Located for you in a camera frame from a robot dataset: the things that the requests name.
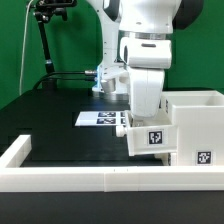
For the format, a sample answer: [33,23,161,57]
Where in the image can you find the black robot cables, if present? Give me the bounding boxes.
[32,69,98,90]

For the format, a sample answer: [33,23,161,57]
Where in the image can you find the white drawer cabinet frame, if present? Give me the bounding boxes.
[162,90,224,166]

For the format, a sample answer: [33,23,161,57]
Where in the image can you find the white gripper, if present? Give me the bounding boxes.
[129,68,165,118]

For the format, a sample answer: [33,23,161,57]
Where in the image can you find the white drawer box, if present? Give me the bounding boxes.
[116,109,177,156]
[154,153,177,166]

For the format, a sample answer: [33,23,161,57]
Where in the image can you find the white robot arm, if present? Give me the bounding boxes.
[86,0,204,119]

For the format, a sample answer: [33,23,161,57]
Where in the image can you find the black camera tripod stand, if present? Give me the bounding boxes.
[31,0,77,90]

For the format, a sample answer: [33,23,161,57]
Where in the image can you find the white cable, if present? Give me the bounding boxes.
[18,0,35,96]

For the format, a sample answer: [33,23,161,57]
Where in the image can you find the white marker tag plate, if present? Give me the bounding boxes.
[75,111,125,126]

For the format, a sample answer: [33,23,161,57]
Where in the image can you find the white border fence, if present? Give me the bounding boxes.
[0,135,224,192]

